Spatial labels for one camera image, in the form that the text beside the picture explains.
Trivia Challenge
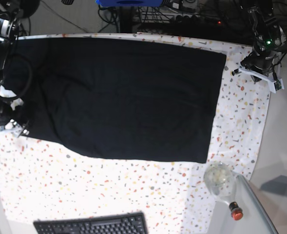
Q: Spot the blue box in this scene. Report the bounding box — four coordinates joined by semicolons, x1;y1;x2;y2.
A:
96;0;163;7

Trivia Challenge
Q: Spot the clear glass bottle red cap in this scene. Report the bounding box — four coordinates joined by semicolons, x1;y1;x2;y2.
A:
203;162;243;221

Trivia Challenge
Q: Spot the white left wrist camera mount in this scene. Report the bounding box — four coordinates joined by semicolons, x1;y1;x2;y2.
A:
231;67;284;93

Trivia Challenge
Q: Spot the black computer keyboard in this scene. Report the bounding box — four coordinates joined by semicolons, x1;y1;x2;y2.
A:
33;212;148;234

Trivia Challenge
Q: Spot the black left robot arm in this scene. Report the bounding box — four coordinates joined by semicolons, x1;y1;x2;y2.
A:
240;0;286;76

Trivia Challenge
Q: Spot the black power strip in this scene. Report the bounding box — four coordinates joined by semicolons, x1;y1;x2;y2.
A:
135;12;229;26

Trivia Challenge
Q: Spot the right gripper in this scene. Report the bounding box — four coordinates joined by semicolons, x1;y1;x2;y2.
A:
0;100;24;126

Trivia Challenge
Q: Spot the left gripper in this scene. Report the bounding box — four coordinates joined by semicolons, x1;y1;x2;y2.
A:
240;49;281;83

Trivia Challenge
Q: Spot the black t-shirt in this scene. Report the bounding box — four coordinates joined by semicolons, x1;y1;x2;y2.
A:
4;38;226;163

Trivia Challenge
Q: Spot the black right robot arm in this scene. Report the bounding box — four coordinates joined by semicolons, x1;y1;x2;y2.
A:
0;0;39;127

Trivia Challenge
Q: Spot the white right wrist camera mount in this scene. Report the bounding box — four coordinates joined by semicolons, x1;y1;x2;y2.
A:
0;119;29;138

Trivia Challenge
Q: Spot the terrazzo pattern tablecloth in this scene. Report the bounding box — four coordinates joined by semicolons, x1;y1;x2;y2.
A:
0;33;270;234

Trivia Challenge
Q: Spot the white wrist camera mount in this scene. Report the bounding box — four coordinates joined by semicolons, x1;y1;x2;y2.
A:
231;67;284;93
0;119;29;138

